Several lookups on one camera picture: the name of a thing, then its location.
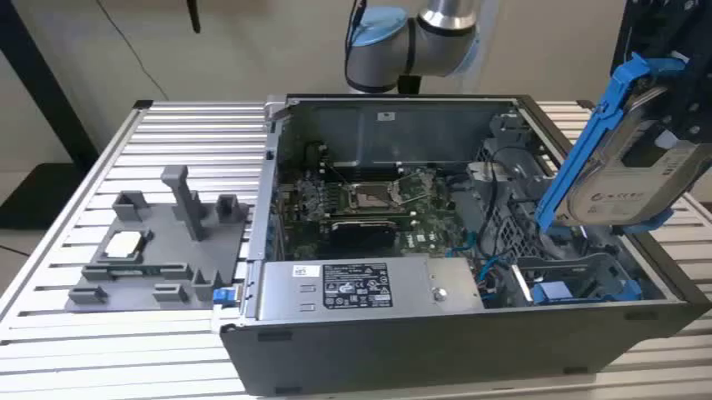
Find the grey parts rack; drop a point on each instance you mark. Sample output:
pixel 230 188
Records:
pixel 167 233

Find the green motherboard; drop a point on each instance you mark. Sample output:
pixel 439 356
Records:
pixel 440 233

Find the black RAM slot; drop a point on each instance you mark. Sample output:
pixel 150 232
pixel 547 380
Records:
pixel 361 168
pixel 361 163
pixel 361 176
pixel 361 172

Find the CPU socket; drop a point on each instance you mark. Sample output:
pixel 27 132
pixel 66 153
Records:
pixel 372 198

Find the blue carrier in bay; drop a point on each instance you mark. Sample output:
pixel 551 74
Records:
pixel 551 292

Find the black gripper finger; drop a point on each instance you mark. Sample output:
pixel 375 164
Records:
pixel 692 112

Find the dark grey PC case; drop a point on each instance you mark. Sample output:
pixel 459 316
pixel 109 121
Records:
pixel 389 354

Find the dark stand post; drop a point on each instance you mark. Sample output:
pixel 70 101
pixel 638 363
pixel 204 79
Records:
pixel 39 83

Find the silver CPU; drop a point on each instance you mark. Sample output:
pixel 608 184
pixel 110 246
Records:
pixel 125 244

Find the green RAM stick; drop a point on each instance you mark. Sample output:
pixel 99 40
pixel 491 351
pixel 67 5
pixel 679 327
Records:
pixel 146 271

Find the hard disk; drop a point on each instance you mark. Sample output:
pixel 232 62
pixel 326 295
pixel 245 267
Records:
pixel 612 196

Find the black stand base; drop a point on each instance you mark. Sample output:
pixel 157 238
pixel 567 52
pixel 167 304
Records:
pixel 37 196

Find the grey board heatsink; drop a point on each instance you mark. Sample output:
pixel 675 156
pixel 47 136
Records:
pixel 312 198

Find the black table corner cap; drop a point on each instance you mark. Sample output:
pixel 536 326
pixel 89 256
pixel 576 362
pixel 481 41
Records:
pixel 145 103
pixel 584 103

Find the black hanging rod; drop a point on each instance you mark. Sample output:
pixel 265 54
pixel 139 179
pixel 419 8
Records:
pixel 193 16

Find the silver power supply unit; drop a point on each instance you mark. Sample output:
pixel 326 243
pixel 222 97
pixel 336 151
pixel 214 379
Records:
pixel 412 287

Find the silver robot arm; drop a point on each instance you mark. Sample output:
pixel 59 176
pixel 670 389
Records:
pixel 384 54

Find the grey metal disk bay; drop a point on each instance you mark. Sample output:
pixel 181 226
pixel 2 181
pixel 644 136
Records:
pixel 515 208

